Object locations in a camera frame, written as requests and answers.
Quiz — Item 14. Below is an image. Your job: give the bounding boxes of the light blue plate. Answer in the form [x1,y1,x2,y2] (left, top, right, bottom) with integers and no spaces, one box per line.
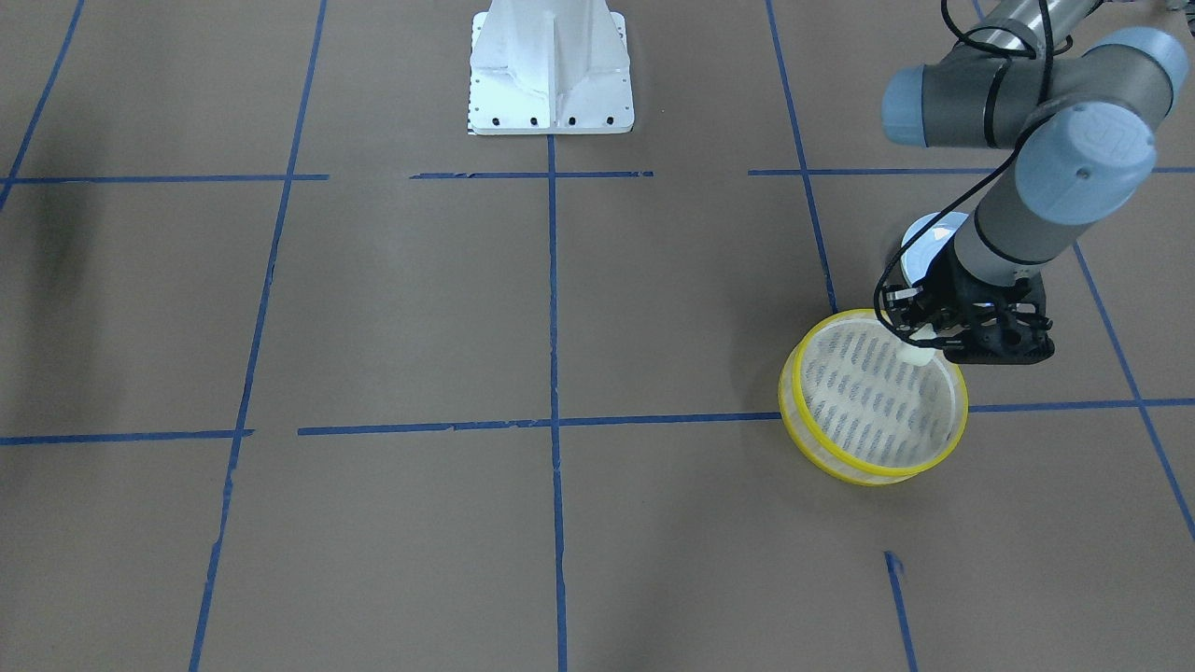
[899,212,969,285]

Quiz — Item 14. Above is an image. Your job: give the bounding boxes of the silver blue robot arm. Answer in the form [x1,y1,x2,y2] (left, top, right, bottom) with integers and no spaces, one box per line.
[876,1,1191,335]

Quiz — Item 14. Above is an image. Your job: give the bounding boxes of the yellow bamboo steamer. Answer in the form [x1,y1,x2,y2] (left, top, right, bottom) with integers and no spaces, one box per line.
[777,308,970,485]

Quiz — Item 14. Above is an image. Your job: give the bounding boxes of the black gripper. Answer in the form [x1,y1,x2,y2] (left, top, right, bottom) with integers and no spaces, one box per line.
[921,245,1040,328]

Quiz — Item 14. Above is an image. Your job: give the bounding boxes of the white steamed bun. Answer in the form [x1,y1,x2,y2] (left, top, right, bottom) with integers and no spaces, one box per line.
[899,324,939,367]

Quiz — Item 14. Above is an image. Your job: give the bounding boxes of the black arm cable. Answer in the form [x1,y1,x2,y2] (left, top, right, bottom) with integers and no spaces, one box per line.
[874,0,1076,340]

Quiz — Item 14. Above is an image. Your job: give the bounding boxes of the white pedestal column base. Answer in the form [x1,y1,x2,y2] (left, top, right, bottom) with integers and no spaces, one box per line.
[467,1,636,136]

